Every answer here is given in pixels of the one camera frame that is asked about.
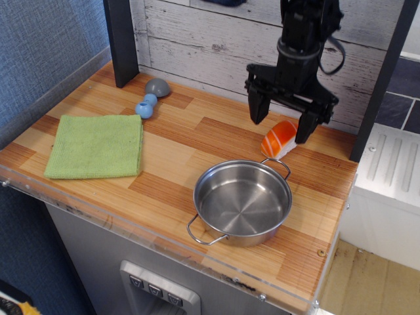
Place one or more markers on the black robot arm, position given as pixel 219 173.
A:
pixel 307 22

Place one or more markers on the blue dumbbell toy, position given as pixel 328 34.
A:
pixel 145 108

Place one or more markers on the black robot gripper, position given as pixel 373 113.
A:
pixel 292 82

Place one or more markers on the grey dome toy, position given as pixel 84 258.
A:
pixel 158 87

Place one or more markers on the black left upright post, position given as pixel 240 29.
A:
pixel 122 40

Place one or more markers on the black right upright post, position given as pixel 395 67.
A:
pixel 395 47

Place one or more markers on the white ridged side unit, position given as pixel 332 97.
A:
pixel 382 211

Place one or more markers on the black upright post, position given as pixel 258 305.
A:
pixel 122 40
pixel 395 47

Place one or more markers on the orange salmon sushi toy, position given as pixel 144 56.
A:
pixel 280 140

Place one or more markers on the stainless steel pot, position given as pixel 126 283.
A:
pixel 241 202

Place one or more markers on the yellow black object corner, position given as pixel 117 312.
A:
pixel 10 305

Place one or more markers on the grey dispenser button panel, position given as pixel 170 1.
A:
pixel 150 293

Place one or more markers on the green cloth rag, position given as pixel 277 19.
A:
pixel 96 147

